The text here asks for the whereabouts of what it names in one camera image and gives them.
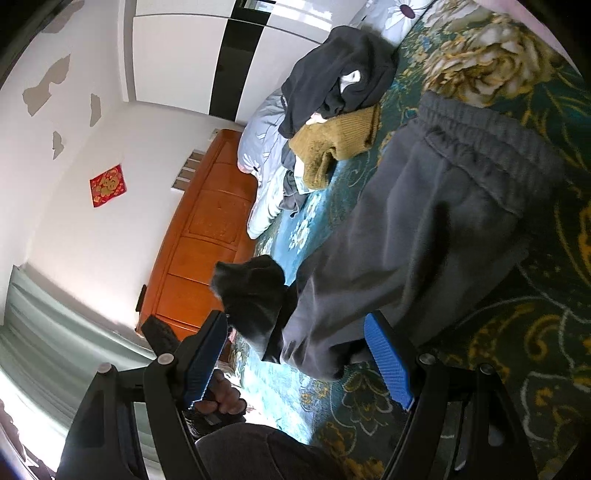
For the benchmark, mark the teal floral bed blanket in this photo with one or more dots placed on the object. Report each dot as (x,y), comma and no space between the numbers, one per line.
(530,61)

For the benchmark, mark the small grey garment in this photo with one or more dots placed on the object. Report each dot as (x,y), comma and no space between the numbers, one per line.
(293,200)

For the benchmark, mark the red paper wall decoration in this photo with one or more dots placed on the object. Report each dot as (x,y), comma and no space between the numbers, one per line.
(106,186)

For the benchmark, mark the mustard yellow sweater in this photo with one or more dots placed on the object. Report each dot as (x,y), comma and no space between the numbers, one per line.
(340,138)

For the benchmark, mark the dark navy garment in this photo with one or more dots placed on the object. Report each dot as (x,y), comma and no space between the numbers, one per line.
(350,71)

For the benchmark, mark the orange wooden headboard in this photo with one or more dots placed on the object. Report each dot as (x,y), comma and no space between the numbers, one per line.
(208,226)

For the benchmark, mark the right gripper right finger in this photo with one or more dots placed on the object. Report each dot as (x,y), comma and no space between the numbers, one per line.
(451,424)

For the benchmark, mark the person's left hand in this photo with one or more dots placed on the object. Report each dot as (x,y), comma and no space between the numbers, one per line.
(221,397)

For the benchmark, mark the grey sweatpants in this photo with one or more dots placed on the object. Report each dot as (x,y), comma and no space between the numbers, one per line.
(449,212)

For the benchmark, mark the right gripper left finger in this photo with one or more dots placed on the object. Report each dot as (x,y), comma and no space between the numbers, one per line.
(174,445)

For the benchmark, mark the green curtain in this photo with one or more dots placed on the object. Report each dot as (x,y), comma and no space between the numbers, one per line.
(50,354)

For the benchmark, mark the light blue floral duvet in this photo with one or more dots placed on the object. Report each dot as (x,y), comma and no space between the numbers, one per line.
(259,149)

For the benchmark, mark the white black striped wardrobe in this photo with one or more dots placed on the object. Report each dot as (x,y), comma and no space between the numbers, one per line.
(221,58)

